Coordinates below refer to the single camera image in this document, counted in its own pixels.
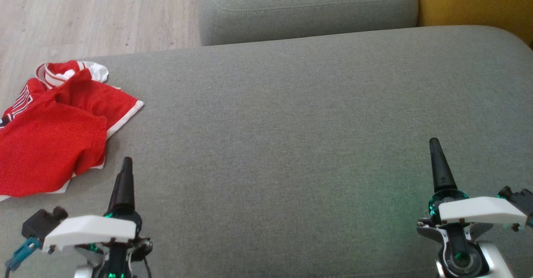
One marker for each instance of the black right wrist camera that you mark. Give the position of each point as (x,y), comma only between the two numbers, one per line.
(518,201)

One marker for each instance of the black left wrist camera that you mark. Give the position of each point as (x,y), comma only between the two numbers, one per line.
(41,224)

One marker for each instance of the red shorts white stripe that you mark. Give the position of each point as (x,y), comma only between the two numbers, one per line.
(50,153)

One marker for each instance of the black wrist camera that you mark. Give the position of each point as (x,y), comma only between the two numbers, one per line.
(518,201)
(41,224)

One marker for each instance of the grey sofa seat cushion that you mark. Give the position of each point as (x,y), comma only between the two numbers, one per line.
(270,124)

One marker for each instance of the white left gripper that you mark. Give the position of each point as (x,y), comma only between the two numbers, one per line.
(89,230)

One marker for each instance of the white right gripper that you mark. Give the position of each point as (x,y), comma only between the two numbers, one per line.
(479,209)

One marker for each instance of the yellow cushion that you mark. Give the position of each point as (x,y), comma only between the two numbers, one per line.
(479,3)

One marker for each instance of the grey sofa back cushion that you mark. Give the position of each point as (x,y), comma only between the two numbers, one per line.
(308,3)

